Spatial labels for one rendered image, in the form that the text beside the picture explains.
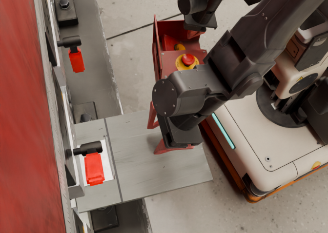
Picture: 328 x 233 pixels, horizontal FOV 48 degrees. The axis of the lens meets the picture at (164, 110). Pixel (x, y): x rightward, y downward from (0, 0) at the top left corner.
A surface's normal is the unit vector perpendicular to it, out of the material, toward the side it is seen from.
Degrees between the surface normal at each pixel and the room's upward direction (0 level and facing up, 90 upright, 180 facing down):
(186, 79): 24
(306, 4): 88
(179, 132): 29
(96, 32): 0
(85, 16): 0
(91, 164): 39
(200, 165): 0
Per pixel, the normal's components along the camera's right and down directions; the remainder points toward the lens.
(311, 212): 0.06, -0.46
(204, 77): 0.48, -0.58
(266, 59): 0.40, 0.81
